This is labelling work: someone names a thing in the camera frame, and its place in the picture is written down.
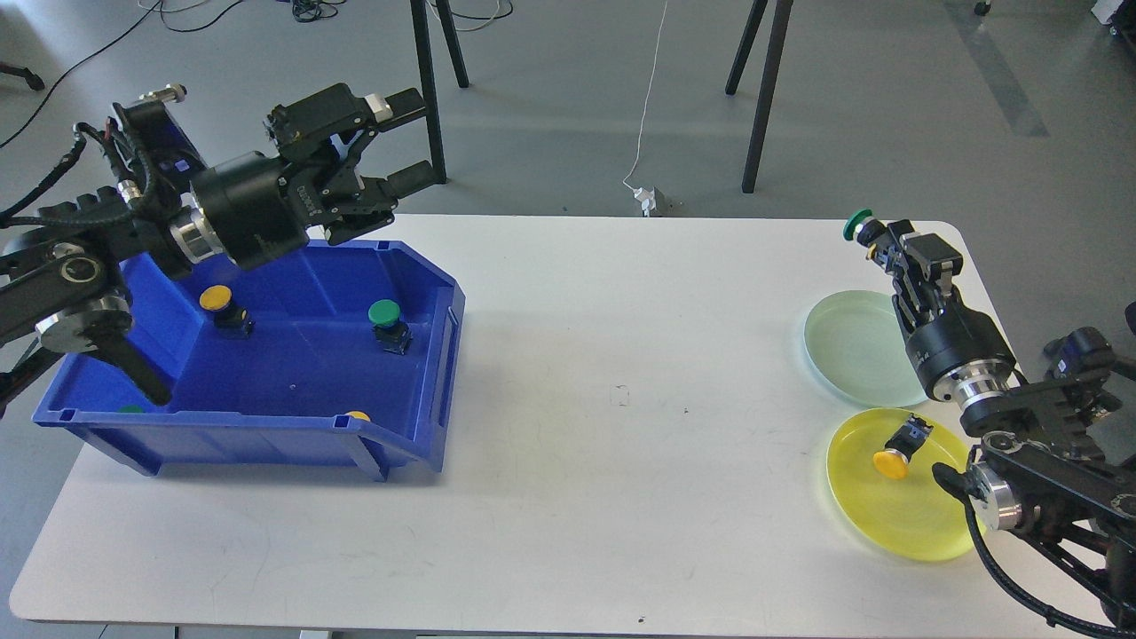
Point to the yellow push button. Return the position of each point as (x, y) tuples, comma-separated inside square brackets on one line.
[(229, 319), (894, 458)]

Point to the white power adapter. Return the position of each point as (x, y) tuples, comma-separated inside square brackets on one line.
[(652, 202)]

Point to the black stand leg right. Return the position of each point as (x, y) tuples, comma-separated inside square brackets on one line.
[(781, 16)]

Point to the black stand leg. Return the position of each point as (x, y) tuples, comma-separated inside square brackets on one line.
[(781, 16), (422, 42)]

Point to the black stand leg left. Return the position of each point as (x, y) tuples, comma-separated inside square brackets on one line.
[(422, 42)]

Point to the green push button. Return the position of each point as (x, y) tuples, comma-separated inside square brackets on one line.
[(389, 329), (865, 229)]

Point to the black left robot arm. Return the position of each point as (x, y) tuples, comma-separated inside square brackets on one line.
[(138, 186)]

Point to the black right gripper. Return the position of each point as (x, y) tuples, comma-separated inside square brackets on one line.
[(957, 353)]

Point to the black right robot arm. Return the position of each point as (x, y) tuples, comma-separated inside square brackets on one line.
[(1034, 472)]

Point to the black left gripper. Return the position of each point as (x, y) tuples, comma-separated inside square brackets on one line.
[(255, 209)]

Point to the light green plate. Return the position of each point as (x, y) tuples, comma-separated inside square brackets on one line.
[(853, 341)]

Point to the yellow plate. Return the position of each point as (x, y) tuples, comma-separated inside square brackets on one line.
[(912, 516)]

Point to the blue plastic bin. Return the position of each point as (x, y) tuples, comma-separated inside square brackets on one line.
[(280, 396)]

